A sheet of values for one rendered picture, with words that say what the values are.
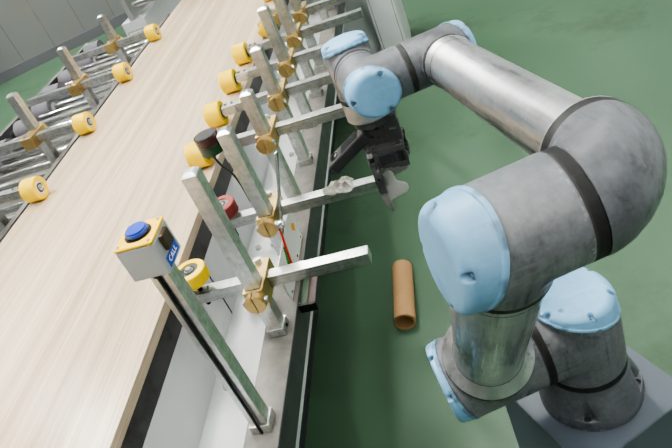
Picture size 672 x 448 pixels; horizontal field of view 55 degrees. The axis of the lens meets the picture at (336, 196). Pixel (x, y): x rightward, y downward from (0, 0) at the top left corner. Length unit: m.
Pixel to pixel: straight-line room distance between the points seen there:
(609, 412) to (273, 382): 0.67
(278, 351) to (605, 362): 0.70
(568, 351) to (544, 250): 0.60
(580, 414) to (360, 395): 1.12
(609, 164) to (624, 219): 0.05
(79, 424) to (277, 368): 0.42
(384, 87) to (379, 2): 2.99
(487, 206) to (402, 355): 1.80
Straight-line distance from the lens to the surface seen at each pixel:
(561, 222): 0.60
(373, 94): 1.10
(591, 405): 1.31
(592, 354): 1.21
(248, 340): 1.73
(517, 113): 0.80
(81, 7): 8.75
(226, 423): 1.59
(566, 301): 1.18
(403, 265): 2.57
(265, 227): 1.65
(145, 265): 1.10
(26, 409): 1.52
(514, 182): 0.60
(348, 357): 2.44
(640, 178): 0.63
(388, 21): 4.12
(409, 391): 2.26
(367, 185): 1.63
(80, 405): 1.42
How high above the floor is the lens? 1.72
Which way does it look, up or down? 32 degrees down
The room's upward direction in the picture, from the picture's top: 23 degrees counter-clockwise
